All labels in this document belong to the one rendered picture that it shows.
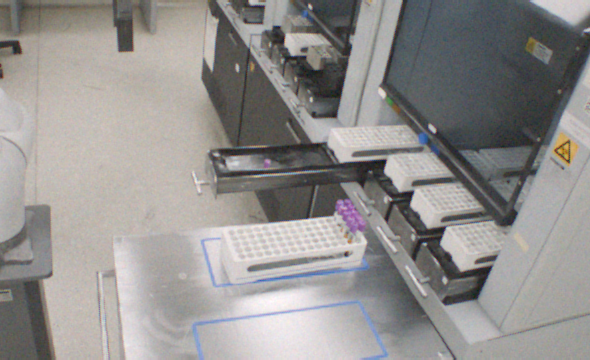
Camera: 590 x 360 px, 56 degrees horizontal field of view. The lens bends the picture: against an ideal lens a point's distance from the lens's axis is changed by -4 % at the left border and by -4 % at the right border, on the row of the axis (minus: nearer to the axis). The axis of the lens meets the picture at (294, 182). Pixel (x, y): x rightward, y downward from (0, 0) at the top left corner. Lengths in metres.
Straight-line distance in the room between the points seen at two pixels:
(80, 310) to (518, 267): 1.55
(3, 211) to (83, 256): 1.13
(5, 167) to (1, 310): 0.38
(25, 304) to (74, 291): 0.82
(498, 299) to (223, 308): 0.62
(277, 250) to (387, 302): 0.25
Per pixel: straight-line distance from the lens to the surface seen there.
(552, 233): 1.23
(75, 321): 2.22
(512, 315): 1.36
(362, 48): 1.83
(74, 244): 2.51
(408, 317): 1.22
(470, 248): 1.38
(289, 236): 1.23
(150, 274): 1.20
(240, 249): 1.18
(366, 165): 1.65
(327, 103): 1.98
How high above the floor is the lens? 1.67
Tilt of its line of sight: 35 degrees down
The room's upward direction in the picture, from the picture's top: 11 degrees clockwise
